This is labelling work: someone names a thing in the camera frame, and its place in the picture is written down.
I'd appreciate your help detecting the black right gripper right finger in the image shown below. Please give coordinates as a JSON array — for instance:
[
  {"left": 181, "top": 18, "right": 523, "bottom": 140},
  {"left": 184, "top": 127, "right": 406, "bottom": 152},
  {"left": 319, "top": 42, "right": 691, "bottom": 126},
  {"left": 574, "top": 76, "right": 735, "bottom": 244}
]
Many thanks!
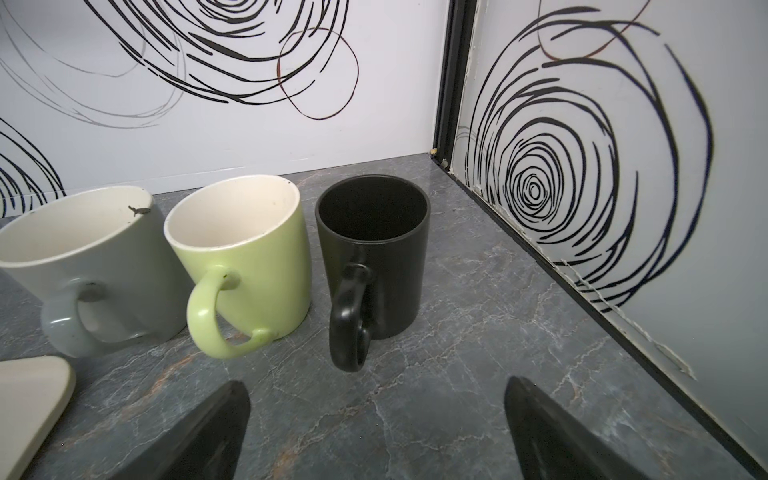
[{"left": 504, "top": 376, "right": 647, "bottom": 479}]

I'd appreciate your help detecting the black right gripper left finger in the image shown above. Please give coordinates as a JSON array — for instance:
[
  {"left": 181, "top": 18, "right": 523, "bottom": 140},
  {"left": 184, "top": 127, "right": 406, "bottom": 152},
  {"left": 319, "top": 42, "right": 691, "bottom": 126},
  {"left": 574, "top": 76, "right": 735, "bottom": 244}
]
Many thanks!
[{"left": 113, "top": 380, "right": 251, "bottom": 479}]

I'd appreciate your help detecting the grey mug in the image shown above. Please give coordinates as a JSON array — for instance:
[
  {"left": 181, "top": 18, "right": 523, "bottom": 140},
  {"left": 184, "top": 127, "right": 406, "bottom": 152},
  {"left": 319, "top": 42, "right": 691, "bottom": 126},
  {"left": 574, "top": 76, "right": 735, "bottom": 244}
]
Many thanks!
[{"left": 1, "top": 185, "right": 193, "bottom": 358}]

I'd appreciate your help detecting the light green mug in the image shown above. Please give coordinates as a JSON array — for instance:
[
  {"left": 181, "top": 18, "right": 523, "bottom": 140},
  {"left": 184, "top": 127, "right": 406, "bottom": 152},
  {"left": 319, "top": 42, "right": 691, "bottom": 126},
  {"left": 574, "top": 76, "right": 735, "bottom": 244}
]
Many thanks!
[{"left": 163, "top": 175, "right": 312, "bottom": 360}]

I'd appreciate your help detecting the black mug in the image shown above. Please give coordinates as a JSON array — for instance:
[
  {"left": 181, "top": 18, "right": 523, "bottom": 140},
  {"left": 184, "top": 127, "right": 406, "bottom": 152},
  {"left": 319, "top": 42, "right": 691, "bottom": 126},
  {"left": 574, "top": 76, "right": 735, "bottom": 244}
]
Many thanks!
[{"left": 315, "top": 174, "right": 431, "bottom": 372}]

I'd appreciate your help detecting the beige plastic tray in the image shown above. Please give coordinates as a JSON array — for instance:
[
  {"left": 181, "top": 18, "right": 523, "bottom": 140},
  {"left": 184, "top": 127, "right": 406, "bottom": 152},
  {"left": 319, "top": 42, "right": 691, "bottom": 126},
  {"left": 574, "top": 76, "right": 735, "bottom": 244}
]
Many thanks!
[{"left": 1, "top": 356, "right": 75, "bottom": 479}]

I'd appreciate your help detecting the black corner frame post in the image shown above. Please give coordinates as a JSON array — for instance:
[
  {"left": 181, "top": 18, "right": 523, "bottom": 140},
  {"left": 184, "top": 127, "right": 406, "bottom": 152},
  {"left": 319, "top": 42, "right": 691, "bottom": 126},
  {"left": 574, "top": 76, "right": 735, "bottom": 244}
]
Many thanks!
[{"left": 430, "top": 0, "right": 477, "bottom": 170}]

